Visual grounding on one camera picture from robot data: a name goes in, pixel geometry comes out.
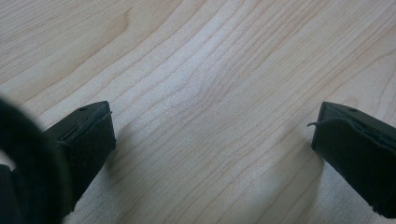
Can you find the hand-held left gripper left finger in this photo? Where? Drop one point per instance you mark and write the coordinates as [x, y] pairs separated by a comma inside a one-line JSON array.
[[90, 137]]

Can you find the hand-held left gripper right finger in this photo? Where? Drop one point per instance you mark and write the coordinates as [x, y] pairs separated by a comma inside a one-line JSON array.
[[358, 149]]

